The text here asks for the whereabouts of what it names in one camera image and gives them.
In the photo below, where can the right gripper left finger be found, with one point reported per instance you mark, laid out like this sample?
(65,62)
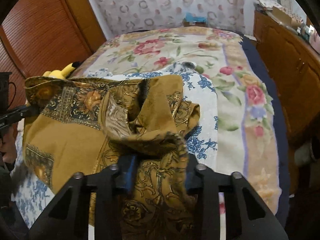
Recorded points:
(67,214)

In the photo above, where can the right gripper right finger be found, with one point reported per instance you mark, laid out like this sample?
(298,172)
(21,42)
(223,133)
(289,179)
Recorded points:
(247,215)

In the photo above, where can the brown gold patterned garment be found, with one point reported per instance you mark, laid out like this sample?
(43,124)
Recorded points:
(158,206)

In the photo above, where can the brown sunflower patterned garment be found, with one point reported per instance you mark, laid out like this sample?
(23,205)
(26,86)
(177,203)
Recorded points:
(69,134)

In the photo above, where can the left hand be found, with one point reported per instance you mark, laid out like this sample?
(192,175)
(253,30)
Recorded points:
(8,147)

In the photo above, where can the blue floral white blanket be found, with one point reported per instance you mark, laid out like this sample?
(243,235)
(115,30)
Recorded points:
(87,123)

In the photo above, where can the yellow plush toy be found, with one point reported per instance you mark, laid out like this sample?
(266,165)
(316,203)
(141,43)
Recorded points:
(64,73)

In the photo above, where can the pink floral bed cover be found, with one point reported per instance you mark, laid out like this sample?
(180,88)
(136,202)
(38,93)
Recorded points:
(236,130)

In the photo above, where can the brown louvered wardrobe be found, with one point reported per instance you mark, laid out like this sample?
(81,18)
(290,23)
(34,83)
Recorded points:
(44,35)

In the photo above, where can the long wooden sideboard cabinet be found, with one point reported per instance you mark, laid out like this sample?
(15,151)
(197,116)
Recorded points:
(294,67)

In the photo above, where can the blue tissue box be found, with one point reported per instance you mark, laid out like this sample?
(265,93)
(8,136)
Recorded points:
(193,20)

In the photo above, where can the cardboard box on sideboard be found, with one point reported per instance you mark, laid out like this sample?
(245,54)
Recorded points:
(286,17)

